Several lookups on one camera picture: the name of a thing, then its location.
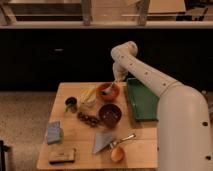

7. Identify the white dish brush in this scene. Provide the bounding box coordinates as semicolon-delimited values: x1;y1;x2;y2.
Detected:
101;80;117;95

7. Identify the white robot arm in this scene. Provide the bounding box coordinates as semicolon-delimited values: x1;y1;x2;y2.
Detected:
111;41;213;171

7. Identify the red orange bowl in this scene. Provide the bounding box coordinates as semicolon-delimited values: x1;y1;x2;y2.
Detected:
96;82;120;102

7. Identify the dark brown bowl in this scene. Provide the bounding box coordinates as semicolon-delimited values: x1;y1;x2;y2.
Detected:
98;104;122;128

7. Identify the green tray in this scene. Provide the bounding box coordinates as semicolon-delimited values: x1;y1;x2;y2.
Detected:
126;78;159;122

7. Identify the bunch of dark grapes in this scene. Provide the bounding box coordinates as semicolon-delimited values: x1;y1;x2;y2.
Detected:
77;112;100;127

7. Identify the dark green mug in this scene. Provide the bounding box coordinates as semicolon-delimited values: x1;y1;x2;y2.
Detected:
65;97;77;113

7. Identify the metal spoon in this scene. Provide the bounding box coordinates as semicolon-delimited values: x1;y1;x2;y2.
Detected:
109;134;136;149

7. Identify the grey folded cloth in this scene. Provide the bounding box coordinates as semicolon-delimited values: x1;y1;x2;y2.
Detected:
93;132;115;154

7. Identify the orange fruit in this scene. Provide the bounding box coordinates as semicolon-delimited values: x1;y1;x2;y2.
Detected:
110;146;125;162

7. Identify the wooden shelf rail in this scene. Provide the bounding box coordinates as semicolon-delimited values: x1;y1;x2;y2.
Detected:
0;0;213;29

